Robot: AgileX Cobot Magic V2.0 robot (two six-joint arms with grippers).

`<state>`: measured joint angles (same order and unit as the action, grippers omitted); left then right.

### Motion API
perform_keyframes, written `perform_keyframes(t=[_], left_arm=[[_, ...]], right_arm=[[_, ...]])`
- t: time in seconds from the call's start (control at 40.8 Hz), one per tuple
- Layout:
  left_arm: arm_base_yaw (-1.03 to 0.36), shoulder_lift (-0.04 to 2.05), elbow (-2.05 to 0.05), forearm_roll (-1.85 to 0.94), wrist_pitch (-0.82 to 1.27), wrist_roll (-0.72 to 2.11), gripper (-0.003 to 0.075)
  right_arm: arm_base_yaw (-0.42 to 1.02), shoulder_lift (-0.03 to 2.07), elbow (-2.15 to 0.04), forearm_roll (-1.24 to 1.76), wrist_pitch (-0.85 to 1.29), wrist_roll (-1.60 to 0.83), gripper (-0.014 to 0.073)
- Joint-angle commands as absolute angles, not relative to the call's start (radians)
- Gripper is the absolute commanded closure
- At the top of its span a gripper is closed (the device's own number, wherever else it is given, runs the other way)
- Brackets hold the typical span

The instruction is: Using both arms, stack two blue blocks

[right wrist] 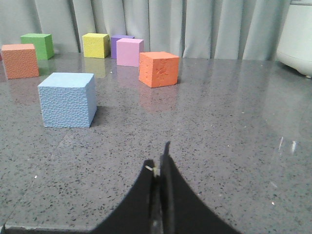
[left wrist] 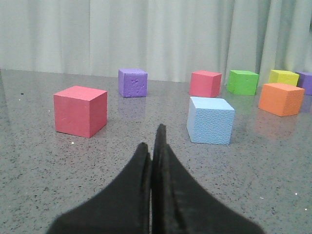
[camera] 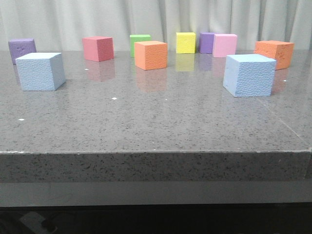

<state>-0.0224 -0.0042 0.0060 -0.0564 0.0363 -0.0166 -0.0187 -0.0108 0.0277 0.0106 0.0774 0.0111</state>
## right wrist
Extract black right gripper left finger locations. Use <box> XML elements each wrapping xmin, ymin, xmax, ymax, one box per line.
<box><xmin>91</xmin><ymin>159</ymin><xmax>154</xmax><ymax>234</ymax></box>

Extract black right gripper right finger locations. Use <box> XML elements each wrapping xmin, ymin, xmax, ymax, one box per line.
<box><xmin>160</xmin><ymin>141</ymin><xmax>238</xmax><ymax>234</ymax></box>

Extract light blue foam cube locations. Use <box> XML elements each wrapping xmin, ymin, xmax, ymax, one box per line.
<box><xmin>38</xmin><ymin>73</ymin><xmax>97</xmax><ymax>128</ymax></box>

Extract dented orange foam cube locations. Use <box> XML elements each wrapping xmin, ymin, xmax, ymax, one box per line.
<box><xmin>138</xmin><ymin>52</ymin><xmax>179</xmax><ymax>88</ymax></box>

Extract light pink foam cube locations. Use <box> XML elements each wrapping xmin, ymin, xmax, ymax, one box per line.
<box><xmin>117</xmin><ymin>38</ymin><xmax>144</xmax><ymax>67</ymax></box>

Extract yellow foam cube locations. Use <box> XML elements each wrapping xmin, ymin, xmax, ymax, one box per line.
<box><xmin>82</xmin><ymin>33</ymin><xmax>110</xmax><ymax>59</ymax></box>

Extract right purple foam cube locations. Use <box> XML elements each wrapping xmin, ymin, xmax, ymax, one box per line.
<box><xmin>110</xmin><ymin>35</ymin><xmax>135</xmax><ymax>59</ymax></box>

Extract grey curtain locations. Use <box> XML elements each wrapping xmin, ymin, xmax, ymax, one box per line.
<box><xmin>0</xmin><ymin>0</ymin><xmax>290</xmax><ymax>60</ymax></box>

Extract smooth orange foam cube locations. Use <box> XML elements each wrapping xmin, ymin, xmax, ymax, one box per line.
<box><xmin>1</xmin><ymin>44</ymin><xmax>39</xmax><ymax>79</ymax></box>

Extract green foam cube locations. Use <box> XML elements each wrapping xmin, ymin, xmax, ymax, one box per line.
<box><xmin>20</xmin><ymin>33</ymin><xmax>54</xmax><ymax>60</ymax></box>

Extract white appliance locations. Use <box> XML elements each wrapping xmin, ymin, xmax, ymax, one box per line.
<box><xmin>276</xmin><ymin>0</ymin><xmax>312</xmax><ymax>78</ymax></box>

